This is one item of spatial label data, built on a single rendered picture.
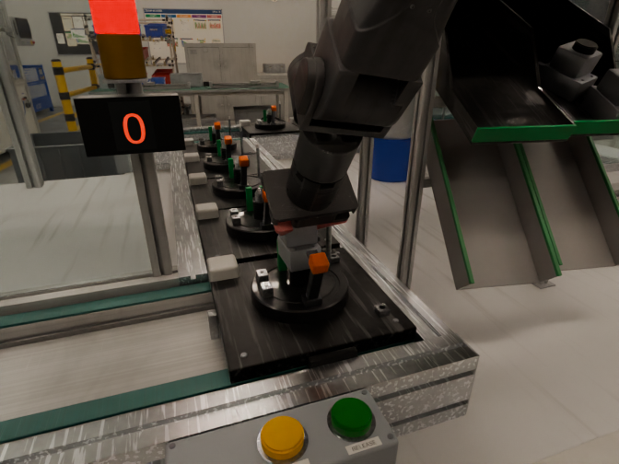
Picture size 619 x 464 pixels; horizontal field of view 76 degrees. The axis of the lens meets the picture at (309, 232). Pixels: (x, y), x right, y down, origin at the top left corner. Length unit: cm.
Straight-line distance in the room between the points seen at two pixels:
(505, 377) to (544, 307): 23
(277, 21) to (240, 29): 92
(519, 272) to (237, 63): 738
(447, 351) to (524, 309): 32
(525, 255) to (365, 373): 31
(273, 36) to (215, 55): 349
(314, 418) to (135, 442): 17
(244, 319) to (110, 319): 22
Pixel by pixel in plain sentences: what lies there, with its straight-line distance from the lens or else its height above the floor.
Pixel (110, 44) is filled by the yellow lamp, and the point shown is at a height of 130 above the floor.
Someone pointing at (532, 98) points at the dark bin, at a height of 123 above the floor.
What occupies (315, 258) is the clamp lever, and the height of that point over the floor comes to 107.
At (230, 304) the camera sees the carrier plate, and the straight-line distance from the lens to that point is 57.
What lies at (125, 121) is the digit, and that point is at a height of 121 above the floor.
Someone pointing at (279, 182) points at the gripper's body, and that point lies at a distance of 46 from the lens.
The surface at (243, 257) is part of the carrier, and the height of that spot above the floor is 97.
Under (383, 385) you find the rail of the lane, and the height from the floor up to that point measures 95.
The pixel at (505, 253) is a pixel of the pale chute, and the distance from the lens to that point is 65.
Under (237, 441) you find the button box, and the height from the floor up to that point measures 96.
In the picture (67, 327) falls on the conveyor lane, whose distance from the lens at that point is 69.
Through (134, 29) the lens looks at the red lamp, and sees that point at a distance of 57.
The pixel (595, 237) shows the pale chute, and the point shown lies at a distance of 77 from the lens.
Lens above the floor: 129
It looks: 25 degrees down
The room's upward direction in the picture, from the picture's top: straight up
